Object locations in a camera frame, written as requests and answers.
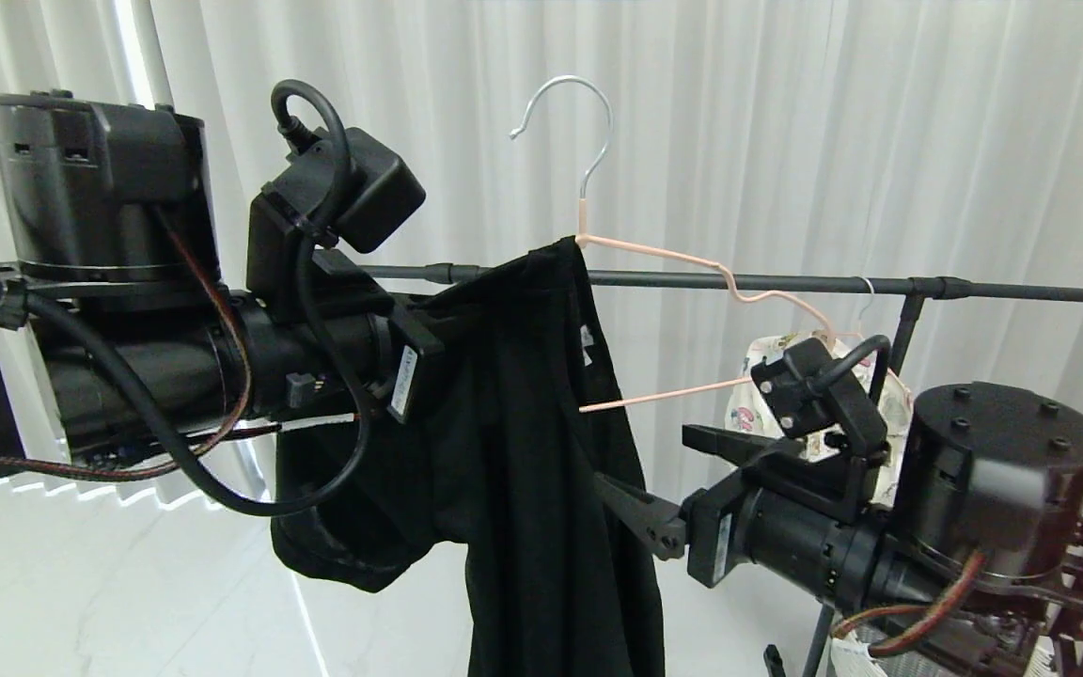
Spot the white curtain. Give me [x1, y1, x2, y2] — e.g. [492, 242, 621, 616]
[0, 0, 1083, 513]

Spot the white laundry basket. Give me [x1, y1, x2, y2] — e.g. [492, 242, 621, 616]
[828, 628, 1059, 677]

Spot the cream printed garment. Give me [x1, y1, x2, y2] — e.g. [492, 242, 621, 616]
[728, 329, 915, 509]

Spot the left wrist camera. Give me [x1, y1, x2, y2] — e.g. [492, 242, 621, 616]
[245, 127, 427, 321]

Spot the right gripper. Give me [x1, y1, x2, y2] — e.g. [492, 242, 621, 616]
[593, 425, 887, 605]

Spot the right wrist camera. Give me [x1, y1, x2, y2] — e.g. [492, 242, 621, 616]
[750, 337, 892, 523]

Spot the black garment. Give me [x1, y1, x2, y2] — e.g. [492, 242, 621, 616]
[269, 235, 667, 677]

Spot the black clothes rack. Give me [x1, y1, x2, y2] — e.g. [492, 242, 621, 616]
[358, 263, 1083, 677]

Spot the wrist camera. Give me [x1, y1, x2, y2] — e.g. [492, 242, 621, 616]
[750, 337, 892, 523]
[245, 127, 427, 321]

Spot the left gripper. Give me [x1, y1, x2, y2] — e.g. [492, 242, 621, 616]
[217, 296, 456, 426]

